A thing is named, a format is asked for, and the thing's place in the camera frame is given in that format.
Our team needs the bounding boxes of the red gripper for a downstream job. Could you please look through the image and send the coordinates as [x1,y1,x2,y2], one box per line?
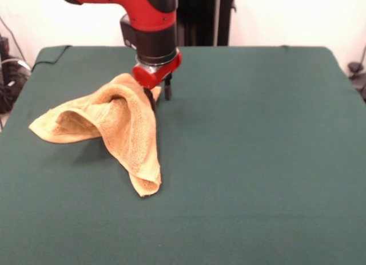
[132,50,183,112]

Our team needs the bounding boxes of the tan terry cloth towel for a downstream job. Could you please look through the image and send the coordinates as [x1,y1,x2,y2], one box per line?
[27,72,163,197]

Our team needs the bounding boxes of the black metal stand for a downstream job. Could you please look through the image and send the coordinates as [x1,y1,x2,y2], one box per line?
[176,0,237,48]

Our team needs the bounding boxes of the dark green table cloth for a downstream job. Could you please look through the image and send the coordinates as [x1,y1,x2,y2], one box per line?
[0,45,366,265]

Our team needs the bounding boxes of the black plug adapter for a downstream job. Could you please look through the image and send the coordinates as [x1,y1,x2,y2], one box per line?
[347,61,366,102]

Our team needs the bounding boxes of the black cable bundle with white cable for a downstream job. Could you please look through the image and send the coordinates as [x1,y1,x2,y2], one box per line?
[0,57,31,114]

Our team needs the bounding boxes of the black power strip red switch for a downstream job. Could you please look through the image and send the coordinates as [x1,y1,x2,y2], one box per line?
[0,35,11,61]

